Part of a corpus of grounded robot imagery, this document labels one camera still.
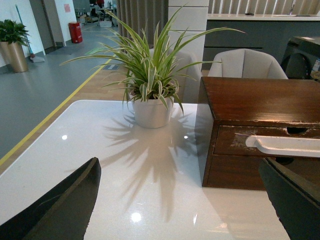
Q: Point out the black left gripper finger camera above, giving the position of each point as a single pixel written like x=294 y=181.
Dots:
x=63 y=213

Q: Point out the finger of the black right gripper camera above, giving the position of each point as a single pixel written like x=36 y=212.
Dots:
x=296 y=200

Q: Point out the white drawer handle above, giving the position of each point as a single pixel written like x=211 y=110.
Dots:
x=285 y=146

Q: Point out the wooden drawer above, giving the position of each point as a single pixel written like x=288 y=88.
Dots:
x=231 y=140

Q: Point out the dark wooden drawer cabinet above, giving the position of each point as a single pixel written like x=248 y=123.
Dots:
x=249 y=102

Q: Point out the white plant pot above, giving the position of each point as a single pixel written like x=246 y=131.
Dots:
x=152 y=114

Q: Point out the beige armchair right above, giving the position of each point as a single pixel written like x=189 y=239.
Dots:
x=246 y=63

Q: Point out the gold floor planter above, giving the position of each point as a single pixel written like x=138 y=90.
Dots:
x=15 y=54

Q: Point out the spider plant green striped leaves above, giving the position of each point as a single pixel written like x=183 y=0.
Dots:
x=132 y=52

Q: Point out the dark grey counter cabinet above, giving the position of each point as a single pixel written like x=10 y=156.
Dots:
x=266 y=33

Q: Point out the red fire extinguisher box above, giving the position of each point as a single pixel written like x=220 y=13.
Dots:
x=75 y=32

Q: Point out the green floor plant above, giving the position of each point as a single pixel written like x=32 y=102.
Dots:
x=13 y=32

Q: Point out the white pillar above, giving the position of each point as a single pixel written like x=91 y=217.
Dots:
x=191 y=17

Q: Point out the broom with teal handle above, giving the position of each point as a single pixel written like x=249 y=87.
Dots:
x=33 y=57

